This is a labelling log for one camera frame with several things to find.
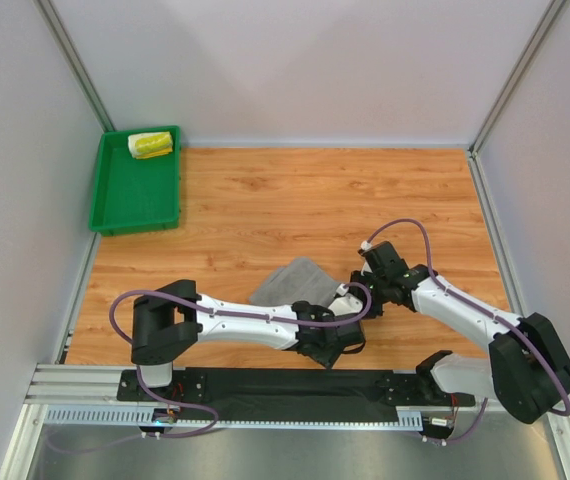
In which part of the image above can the grey towel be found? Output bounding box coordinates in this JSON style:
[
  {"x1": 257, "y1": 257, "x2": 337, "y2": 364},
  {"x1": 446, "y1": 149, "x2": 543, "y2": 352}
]
[{"x1": 249, "y1": 257, "x2": 340, "y2": 307}]

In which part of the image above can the yellow green patterned towel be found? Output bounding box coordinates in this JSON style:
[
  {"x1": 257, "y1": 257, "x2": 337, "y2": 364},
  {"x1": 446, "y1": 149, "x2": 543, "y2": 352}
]
[{"x1": 127, "y1": 131, "x2": 174, "y2": 160}]

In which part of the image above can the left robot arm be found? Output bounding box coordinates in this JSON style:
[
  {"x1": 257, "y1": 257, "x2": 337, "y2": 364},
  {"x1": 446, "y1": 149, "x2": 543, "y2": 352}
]
[{"x1": 131, "y1": 280, "x2": 372, "y2": 387}]

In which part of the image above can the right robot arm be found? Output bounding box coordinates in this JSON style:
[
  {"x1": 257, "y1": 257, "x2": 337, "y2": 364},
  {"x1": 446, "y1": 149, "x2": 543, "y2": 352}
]
[{"x1": 352, "y1": 241, "x2": 570, "y2": 424}]

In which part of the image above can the green plastic tray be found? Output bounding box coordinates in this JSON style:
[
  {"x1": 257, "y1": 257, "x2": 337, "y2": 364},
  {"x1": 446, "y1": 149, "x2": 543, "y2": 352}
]
[{"x1": 88, "y1": 125, "x2": 181, "y2": 237}]

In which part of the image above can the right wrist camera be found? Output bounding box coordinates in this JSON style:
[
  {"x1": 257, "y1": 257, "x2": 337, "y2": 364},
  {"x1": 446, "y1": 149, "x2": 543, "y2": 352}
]
[{"x1": 358, "y1": 240, "x2": 374, "y2": 275}]

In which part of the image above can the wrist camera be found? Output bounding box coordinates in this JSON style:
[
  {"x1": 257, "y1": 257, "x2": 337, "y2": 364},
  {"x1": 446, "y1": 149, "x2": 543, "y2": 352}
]
[
  {"x1": 358, "y1": 240, "x2": 374, "y2": 275},
  {"x1": 328, "y1": 292, "x2": 365, "y2": 318}
]

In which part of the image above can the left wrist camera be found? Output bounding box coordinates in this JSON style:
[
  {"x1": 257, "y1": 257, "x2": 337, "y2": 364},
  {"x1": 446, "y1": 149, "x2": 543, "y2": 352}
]
[{"x1": 328, "y1": 292, "x2": 365, "y2": 318}]

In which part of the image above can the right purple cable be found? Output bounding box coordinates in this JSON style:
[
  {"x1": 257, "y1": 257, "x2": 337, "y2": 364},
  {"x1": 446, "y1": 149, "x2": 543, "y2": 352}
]
[{"x1": 359, "y1": 219, "x2": 570, "y2": 447}]

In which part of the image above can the purple cable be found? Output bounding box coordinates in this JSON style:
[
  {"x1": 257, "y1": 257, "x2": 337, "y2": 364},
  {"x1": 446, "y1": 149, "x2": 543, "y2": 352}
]
[
  {"x1": 44, "y1": 282, "x2": 372, "y2": 455},
  {"x1": 359, "y1": 219, "x2": 570, "y2": 447}
]

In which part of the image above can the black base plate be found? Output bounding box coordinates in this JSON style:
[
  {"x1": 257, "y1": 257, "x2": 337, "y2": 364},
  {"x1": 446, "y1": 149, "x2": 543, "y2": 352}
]
[{"x1": 116, "y1": 366, "x2": 477, "y2": 426}]

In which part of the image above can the right aluminium corner post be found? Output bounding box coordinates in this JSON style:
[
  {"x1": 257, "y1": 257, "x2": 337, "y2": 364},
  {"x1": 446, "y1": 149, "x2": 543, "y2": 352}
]
[{"x1": 468, "y1": 0, "x2": 570, "y2": 154}]

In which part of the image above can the aluminium corner post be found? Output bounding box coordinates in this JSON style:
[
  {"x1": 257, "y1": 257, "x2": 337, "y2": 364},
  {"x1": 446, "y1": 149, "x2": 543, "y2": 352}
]
[
  {"x1": 468, "y1": 0, "x2": 570, "y2": 154},
  {"x1": 34, "y1": 0, "x2": 115, "y2": 132}
]

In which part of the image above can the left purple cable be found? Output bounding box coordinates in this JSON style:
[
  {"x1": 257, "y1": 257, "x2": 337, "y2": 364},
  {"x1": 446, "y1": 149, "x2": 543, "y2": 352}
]
[{"x1": 44, "y1": 282, "x2": 372, "y2": 455}]

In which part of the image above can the aluminium frame rail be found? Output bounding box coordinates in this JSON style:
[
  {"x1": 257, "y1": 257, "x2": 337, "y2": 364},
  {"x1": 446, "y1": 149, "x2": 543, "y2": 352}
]
[{"x1": 24, "y1": 363, "x2": 570, "y2": 431}]

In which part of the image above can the left aluminium corner post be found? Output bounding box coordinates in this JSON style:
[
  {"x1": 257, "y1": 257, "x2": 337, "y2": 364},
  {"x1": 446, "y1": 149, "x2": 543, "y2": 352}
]
[{"x1": 34, "y1": 0, "x2": 115, "y2": 132}]

